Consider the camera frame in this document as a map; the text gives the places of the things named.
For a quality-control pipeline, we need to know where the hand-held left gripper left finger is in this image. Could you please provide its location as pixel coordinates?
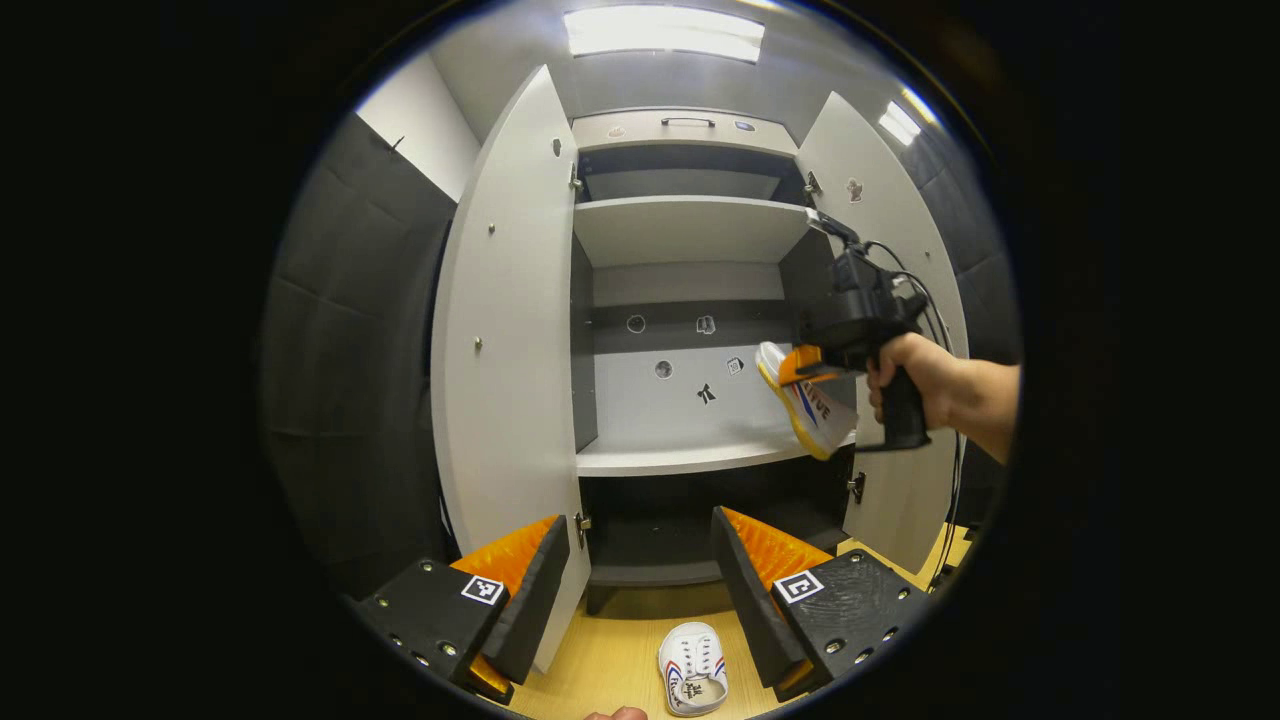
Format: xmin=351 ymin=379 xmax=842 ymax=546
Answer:
xmin=350 ymin=515 xmax=571 ymax=706

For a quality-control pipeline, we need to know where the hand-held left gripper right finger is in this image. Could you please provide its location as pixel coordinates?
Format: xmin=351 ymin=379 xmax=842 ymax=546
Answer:
xmin=710 ymin=505 xmax=936 ymax=701

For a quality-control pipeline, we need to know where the white shoe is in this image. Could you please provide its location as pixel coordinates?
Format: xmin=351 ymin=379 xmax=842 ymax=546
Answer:
xmin=657 ymin=621 xmax=729 ymax=717
xmin=755 ymin=342 xmax=859 ymax=461

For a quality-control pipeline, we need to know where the grey shoe cabinet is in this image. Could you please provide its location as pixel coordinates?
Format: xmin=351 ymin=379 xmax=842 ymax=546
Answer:
xmin=430 ymin=65 xmax=971 ymax=673

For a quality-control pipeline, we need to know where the grey cabinet door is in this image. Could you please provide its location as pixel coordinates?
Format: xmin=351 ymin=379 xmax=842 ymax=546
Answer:
xmin=795 ymin=92 xmax=971 ymax=576
xmin=430 ymin=65 xmax=593 ymax=673

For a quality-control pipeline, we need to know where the black quilted cloth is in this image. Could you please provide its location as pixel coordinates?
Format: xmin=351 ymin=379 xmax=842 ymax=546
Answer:
xmin=915 ymin=125 xmax=1023 ymax=366
xmin=262 ymin=115 xmax=459 ymax=601

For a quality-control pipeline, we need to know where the small ceiling light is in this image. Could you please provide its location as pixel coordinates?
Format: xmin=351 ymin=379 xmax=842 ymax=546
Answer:
xmin=878 ymin=88 xmax=938 ymax=147

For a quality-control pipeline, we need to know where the large ceiling light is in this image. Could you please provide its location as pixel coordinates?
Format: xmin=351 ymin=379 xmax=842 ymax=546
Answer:
xmin=563 ymin=5 xmax=766 ymax=64

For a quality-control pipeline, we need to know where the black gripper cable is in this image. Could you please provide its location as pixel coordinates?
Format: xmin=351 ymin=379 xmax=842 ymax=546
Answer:
xmin=865 ymin=240 xmax=969 ymax=563

